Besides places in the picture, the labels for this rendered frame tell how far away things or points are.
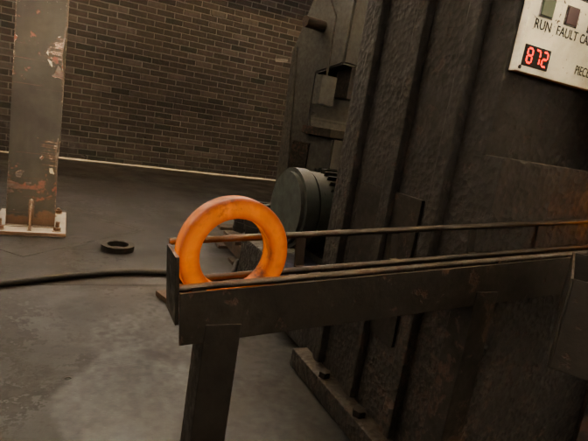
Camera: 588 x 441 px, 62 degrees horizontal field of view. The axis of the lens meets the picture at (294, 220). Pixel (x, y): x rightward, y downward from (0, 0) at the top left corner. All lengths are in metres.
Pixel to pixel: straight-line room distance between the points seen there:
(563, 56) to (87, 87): 6.02
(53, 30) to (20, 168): 0.81
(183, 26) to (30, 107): 4.02
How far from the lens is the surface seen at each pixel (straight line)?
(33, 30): 3.24
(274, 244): 0.80
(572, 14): 1.33
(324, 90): 5.31
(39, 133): 3.24
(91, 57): 6.80
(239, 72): 7.13
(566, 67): 1.33
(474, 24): 1.28
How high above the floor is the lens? 0.87
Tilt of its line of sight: 11 degrees down
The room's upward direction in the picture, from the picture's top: 9 degrees clockwise
